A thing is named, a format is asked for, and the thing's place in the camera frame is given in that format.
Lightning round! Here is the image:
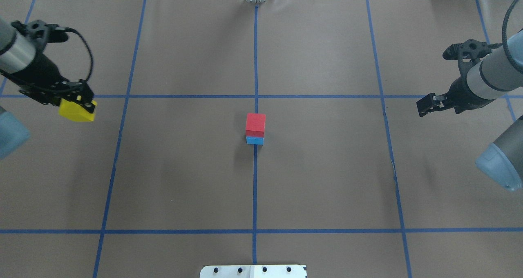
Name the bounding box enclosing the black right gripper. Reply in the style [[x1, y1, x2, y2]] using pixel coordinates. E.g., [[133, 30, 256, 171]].
[[416, 78, 486, 117]]

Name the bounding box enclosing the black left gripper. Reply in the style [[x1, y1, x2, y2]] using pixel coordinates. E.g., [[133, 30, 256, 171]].
[[8, 53, 94, 107]]

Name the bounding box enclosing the yellow wooden block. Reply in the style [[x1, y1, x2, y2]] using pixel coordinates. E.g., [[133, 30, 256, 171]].
[[58, 99, 95, 122]]

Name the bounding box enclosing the blue wooden block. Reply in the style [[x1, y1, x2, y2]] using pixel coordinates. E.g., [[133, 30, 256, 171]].
[[246, 136, 264, 145]]

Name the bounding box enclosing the red wooden block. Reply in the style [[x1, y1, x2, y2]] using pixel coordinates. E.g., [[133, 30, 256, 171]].
[[245, 113, 266, 137]]

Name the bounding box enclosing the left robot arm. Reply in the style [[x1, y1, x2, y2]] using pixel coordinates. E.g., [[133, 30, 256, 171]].
[[0, 19, 97, 122]]

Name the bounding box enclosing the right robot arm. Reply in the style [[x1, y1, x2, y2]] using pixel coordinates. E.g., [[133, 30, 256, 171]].
[[416, 0, 522, 192]]

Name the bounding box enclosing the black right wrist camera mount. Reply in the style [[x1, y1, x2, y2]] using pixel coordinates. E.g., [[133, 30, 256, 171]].
[[442, 39, 492, 79]]

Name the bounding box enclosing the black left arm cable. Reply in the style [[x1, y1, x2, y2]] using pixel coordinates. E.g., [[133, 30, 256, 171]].
[[61, 27, 95, 85]]

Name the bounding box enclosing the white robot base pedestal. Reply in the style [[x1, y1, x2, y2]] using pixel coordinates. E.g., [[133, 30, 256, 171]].
[[199, 264, 308, 278]]

